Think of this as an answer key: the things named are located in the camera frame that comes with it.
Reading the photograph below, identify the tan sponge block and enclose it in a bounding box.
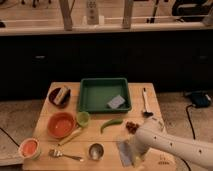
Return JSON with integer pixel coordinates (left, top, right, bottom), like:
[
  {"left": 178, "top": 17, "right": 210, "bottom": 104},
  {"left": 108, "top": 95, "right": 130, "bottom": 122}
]
[{"left": 54, "top": 86, "right": 69, "bottom": 104}]

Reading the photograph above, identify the red bowl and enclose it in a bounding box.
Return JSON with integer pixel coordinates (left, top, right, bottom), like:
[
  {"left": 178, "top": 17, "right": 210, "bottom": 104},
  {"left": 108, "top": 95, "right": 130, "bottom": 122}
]
[{"left": 47, "top": 112, "right": 76, "bottom": 139}]

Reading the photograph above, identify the dark device on floor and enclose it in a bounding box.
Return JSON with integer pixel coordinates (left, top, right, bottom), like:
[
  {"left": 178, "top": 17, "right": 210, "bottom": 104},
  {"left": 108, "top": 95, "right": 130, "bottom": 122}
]
[{"left": 186, "top": 91, "right": 211, "bottom": 108}]

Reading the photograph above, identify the black cable left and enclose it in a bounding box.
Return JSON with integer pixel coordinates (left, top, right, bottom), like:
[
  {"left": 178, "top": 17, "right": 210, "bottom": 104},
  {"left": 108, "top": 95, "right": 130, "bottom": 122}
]
[{"left": 0, "top": 127, "right": 21, "bottom": 148}]

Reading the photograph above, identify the black cable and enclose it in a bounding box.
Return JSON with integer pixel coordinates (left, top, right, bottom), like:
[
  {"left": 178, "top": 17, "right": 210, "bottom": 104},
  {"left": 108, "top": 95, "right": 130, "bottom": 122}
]
[
  {"left": 0, "top": 127, "right": 21, "bottom": 148},
  {"left": 185, "top": 103, "right": 198, "bottom": 140}
]

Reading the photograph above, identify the bunch of red grapes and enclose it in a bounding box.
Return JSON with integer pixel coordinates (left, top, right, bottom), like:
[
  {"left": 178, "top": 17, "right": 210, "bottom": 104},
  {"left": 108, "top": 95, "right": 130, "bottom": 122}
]
[{"left": 126, "top": 121, "right": 139, "bottom": 134}]

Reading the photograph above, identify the green plastic tray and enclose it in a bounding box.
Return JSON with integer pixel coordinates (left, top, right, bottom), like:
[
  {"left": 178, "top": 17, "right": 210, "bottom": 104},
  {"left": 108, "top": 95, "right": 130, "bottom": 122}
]
[{"left": 78, "top": 78, "right": 132, "bottom": 114}]

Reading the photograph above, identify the black cable right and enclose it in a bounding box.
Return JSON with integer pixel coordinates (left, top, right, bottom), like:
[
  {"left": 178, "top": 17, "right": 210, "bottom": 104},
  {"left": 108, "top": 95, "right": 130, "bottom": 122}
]
[{"left": 185, "top": 103, "right": 198, "bottom": 140}]

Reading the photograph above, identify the grey towel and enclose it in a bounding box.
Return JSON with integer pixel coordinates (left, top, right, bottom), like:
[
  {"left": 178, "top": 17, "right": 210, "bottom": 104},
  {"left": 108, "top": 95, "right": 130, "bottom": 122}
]
[{"left": 116, "top": 141, "right": 133, "bottom": 167}]

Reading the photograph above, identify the green chili pepper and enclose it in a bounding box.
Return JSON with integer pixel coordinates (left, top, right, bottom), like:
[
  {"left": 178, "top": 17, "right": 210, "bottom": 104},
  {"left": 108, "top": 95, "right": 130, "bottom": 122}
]
[{"left": 100, "top": 119, "right": 123, "bottom": 134}]

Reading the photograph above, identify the grey sponge in tray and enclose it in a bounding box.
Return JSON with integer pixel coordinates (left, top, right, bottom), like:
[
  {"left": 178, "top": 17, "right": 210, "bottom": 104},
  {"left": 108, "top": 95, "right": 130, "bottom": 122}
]
[{"left": 107, "top": 95, "right": 125, "bottom": 109}]

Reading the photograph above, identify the orange cup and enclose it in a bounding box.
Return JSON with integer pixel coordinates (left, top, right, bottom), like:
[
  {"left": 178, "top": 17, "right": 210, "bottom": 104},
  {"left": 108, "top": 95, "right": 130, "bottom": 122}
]
[{"left": 18, "top": 138, "right": 41, "bottom": 160}]

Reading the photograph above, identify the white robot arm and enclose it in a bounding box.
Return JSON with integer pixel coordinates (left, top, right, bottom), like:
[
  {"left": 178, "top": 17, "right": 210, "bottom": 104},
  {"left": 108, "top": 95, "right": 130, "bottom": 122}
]
[{"left": 132, "top": 117, "right": 213, "bottom": 171}]

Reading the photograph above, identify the green measuring scoop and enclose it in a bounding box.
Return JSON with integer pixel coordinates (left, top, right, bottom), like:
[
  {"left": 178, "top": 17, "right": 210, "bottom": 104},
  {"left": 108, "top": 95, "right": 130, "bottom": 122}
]
[{"left": 58, "top": 111, "right": 90, "bottom": 146}]

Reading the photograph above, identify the small metal cup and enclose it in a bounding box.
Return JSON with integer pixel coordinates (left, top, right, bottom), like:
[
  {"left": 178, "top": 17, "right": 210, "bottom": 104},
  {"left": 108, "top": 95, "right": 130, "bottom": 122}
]
[{"left": 89, "top": 143, "right": 104, "bottom": 160}]

